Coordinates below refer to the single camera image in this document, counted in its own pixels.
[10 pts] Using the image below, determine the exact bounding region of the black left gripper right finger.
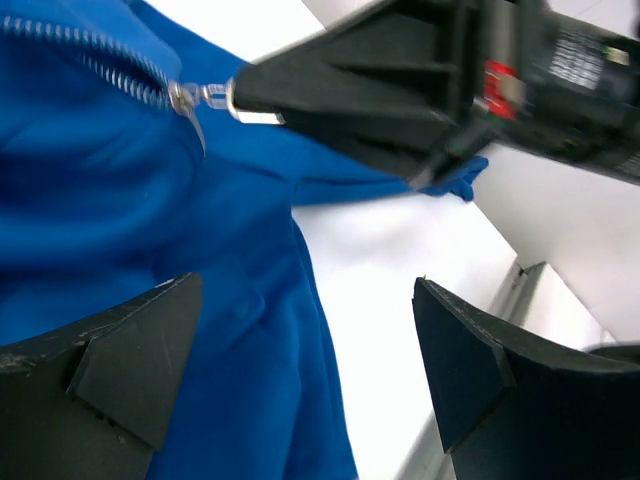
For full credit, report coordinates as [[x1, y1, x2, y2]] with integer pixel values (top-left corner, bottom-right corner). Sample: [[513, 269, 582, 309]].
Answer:
[[412, 277, 640, 480]]

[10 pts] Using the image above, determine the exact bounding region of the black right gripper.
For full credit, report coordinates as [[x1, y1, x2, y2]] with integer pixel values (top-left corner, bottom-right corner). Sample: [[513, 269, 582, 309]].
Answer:
[[464, 1, 639, 184]]

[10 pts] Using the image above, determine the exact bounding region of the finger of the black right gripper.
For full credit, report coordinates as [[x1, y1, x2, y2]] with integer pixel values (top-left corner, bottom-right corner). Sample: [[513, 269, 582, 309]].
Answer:
[[233, 1, 480, 180]]

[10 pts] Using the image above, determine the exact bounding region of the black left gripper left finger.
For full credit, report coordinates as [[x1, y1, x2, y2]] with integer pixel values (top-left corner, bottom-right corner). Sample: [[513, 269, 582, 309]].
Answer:
[[1, 273, 202, 479]]

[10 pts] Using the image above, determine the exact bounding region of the silver zipper pull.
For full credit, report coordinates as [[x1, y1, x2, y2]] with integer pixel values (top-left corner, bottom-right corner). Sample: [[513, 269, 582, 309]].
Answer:
[[167, 79, 285, 153]]

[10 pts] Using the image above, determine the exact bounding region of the blue zip-up fleece jacket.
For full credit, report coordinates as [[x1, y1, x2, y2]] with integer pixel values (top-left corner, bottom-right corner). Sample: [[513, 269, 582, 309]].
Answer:
[[1, 1, 487, 479]]

